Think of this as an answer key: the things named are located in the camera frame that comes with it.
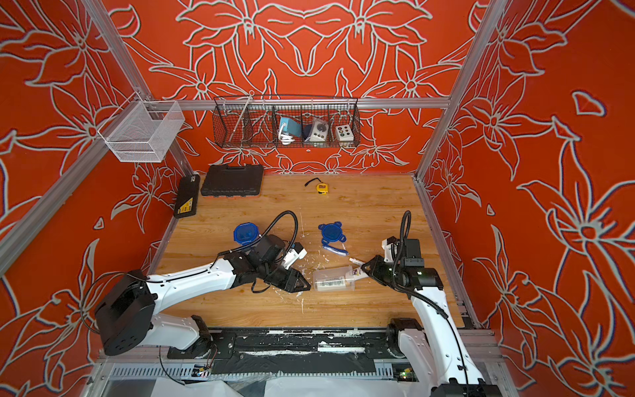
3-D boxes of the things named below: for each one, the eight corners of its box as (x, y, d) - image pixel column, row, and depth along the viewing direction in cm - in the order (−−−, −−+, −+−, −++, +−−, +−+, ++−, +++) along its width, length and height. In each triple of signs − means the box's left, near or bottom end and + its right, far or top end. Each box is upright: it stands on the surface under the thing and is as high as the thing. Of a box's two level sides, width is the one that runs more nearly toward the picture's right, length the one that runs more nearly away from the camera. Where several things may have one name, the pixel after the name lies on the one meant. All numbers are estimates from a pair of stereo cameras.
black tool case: (202, 200, 112) (198, 193, 108) (213, 171, 124) (210, 164, 120) (258, 200, 112) (255, 192, 108) (263, 171, 124) (262, 164, 120)
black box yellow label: (175, 219, 106) (172, 215, 104) (182, 179, 121) (179, 175, 119) (196, 215, 107) (194, 211, 105) (201, 176, 123) (199, 172, 121)
